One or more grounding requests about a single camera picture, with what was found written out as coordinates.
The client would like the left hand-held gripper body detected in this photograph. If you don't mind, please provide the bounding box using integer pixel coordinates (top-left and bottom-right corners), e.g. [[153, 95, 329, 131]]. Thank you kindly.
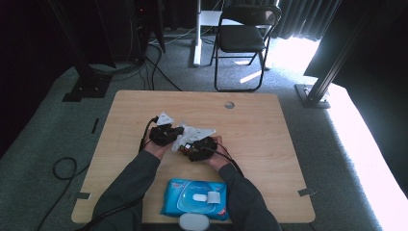
[[148, 111, 177, 147]]

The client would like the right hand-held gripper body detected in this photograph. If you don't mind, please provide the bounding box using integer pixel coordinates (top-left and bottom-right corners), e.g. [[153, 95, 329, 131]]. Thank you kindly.
[[191, 127, 219, 163]]

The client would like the white wet wipe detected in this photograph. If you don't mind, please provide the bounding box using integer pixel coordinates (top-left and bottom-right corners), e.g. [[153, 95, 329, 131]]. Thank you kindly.
[[170, 121, 201, 153]]

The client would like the blue wet wipe pack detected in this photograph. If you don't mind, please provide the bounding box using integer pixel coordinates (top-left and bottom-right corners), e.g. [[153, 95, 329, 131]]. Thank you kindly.
[[160, 178, 231, 222]]

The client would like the person's right hand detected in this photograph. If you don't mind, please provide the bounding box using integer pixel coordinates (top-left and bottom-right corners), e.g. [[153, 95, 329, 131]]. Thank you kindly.
[[204, 135, 233, 172]]

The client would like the person's left hand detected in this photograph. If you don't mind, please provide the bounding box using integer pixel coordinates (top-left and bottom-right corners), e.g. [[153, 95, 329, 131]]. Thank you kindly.
[[141, 134, 171, 161]]

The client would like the white oval device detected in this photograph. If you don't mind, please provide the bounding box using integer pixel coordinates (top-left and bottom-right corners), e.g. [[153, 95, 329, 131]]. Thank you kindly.
[[178, 213, 212, 231]]

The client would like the black tape strip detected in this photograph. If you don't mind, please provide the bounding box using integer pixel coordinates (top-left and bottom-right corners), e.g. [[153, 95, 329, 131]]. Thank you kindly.
[[90, 117, 101, 135]]

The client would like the black metal stand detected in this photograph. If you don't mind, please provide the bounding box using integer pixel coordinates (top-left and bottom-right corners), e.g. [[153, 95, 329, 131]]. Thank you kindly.
[[47, 0, 114, 103], [294, 0, 377, 110]]

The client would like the black equipment rack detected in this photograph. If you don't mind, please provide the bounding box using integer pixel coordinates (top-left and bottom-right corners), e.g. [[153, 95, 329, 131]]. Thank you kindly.
[[115, 0, 166, 65]]

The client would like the black folding chair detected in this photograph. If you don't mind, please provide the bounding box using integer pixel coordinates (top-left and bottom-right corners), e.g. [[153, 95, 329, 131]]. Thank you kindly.
[[209, 3, 283, 93]]

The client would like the dark pleated curtain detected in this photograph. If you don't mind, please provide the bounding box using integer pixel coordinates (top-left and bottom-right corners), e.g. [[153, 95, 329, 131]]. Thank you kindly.
[[163, 0, 343, 42]]

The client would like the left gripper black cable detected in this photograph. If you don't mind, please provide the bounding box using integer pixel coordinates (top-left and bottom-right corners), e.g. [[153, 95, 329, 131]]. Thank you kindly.
[[73, 116, 160, 231]]

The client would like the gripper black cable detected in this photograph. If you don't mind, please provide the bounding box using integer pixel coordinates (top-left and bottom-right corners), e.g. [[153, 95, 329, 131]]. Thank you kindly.
[[73, 116, 160, 231], [207, 141, 245, 178]]

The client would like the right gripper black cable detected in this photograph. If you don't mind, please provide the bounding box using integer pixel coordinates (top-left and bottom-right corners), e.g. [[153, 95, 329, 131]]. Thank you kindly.
[[207, 141, 245, 178]]

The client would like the white floor cable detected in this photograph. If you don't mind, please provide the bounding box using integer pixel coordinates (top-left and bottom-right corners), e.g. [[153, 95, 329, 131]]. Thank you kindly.
[[149, 26, 197, 46]]

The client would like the white desk frame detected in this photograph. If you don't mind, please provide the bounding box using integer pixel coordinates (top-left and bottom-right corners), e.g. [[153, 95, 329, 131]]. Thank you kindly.
[[191, 0, 245, 68]]

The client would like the black looped floor cable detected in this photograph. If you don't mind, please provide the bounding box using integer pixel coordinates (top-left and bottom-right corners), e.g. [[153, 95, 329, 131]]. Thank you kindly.
[[35, 156, 91, 231]]

